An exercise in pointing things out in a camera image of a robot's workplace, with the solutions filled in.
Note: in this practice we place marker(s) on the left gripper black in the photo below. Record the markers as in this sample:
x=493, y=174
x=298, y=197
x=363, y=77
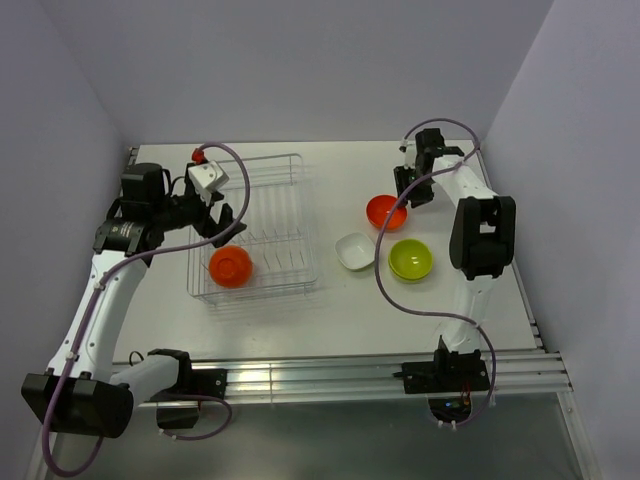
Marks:
x=207, y=226

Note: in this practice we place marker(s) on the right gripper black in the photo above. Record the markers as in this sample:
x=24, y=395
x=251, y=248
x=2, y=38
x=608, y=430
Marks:
x=401, y=177

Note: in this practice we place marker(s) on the orange bowl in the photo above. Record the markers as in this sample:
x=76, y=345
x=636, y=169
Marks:
x=378, y=208
x=230, y=267

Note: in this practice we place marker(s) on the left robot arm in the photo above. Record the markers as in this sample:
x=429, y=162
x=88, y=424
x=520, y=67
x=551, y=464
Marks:
x=79, y=393

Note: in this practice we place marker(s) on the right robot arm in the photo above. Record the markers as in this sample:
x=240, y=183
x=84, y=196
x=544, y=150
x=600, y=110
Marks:
x=482, y=239

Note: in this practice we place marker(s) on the green bowl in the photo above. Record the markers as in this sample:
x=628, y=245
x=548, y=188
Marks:
x=410, y=260

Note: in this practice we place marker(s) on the white square bowl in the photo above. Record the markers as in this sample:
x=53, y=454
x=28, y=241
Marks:
x=355, y=251

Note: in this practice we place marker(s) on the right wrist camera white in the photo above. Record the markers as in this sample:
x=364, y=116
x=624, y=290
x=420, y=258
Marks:
x=408, y=149

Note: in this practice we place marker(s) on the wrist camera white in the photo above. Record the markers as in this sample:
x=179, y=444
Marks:
x=408, y=149
x=206, y=176

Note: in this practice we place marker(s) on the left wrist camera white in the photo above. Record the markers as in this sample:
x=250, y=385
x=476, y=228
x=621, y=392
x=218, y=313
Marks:
x=206, y=176

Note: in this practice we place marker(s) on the wire dish rack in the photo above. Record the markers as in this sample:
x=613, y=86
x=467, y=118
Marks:
x=280, y=236

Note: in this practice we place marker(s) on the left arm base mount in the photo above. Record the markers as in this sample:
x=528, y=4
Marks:
x=199, y=382

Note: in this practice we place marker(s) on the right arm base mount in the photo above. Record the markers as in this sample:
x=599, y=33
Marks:
x=447, y=372

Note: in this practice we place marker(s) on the black box under rail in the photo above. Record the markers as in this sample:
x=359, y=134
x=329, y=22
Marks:
x=177, y=418

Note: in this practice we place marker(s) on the aluminium rail front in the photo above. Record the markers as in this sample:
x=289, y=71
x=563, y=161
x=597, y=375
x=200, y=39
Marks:
x=364, y=378

